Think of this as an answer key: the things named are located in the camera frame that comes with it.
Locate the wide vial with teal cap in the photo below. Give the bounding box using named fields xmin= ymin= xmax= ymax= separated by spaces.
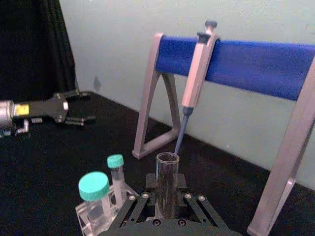
xmin=78 ymin=171 xmax=116 ymax=228

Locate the clear acrylic tube rack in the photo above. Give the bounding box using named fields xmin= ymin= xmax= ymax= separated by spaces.
xmin=75 ymin=183 xmax=137 ymax=236

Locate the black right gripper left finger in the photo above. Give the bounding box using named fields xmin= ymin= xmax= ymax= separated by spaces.
xmin=111 ymin=173 xmax=159 ymax=229

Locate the black table cloth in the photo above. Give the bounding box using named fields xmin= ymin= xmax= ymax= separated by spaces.
xmin=0 ymin=90 xmax=315 ymax=236

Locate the black curtain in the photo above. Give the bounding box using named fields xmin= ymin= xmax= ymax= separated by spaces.
xmin=0 ymin=0 xmax=80 ymax=102

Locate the clear glass tube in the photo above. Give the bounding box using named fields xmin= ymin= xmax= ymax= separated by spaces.
xmin=156 ymin=152 xmax=180 ymax=219

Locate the grey pipette with blue tip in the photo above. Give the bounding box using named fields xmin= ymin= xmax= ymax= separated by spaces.
xmin=174 ymin=20 xmax=221 ymax=157

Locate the narrow tube with teal cap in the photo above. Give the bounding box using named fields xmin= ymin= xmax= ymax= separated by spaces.
xmin=107 ymin=154 xmax=127 ymax=207

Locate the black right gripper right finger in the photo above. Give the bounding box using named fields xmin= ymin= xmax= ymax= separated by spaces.
xmin=175 ymin=173 xmax=228 ymax=228

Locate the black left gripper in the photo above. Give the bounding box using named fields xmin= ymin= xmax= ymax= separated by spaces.
xmin=13 ymin=89 xmax=96 ymax=127

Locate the grey stand with blue bar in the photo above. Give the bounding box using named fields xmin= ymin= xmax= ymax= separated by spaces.
xmin=132 ymin=32 xmax=315 ymax=236

